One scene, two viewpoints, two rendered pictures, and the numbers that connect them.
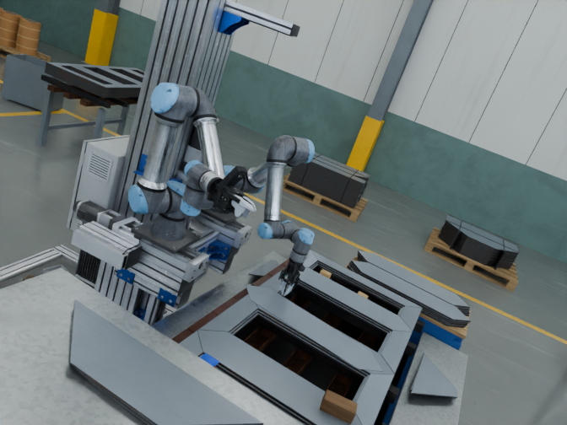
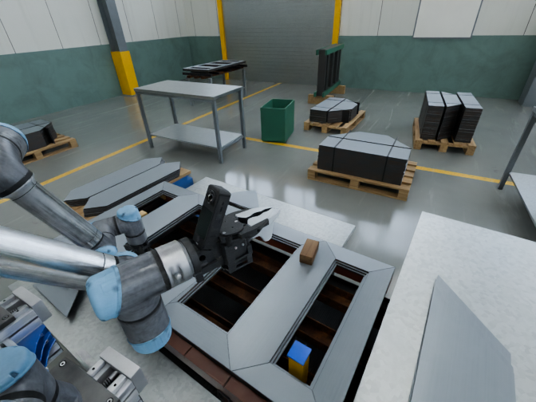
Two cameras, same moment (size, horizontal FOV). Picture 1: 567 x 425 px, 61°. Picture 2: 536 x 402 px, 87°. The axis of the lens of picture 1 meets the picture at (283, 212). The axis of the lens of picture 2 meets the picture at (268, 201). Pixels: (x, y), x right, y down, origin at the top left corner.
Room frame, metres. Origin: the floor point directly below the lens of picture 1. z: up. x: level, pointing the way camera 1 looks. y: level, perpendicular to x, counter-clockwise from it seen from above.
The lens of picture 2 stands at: (1.33, 0.58, 1.80)
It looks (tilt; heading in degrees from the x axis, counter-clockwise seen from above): 33 degrees down; 286
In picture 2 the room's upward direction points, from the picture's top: 2 degrees counter-clockwise
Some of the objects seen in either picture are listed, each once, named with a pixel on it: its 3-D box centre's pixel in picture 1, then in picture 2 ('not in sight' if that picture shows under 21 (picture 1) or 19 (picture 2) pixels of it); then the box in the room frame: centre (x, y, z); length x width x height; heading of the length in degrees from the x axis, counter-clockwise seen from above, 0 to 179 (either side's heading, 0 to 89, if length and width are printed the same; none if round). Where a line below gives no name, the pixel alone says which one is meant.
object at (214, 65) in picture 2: not in sight; (218, 82); (4.56, -6.52, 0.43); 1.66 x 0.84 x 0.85; 77
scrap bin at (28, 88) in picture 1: (35, 83); not in sight; (6.16, 3.68, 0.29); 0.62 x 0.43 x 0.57; 93
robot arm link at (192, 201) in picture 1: (197, 199); (143, 314); (1.65, 0.32, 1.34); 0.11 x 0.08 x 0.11; 141
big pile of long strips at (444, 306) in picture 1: (408, 287); (129, 182); (2.78, -0.90, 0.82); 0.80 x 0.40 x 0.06; 71
